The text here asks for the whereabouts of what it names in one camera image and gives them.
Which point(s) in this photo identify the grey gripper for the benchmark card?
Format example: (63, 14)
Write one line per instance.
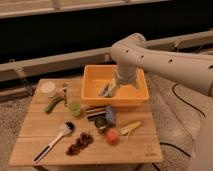
(124, 75)

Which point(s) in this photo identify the black white striped eraser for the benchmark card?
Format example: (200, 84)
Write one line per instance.
(93, 113)

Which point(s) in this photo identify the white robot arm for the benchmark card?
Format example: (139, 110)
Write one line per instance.
(194, 71)

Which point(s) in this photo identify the green plastic cup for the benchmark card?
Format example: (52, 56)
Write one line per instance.
(75, 108)

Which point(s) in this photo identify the grey item in bin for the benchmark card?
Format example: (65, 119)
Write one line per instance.
(105, 91)

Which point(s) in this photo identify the orange plastic bin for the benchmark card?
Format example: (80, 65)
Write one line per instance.
(100, 88)

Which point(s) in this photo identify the blue sponge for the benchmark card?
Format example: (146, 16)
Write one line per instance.
(110, 115)

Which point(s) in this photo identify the red apple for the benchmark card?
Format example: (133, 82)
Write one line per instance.
(112, 137)

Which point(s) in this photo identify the small wooden figure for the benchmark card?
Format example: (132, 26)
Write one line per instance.
(64, 90)

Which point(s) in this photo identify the bunch of dark grapes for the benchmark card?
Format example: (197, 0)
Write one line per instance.
(81, 143)

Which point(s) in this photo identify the green cucumber toy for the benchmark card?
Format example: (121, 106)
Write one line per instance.
(52, 104)

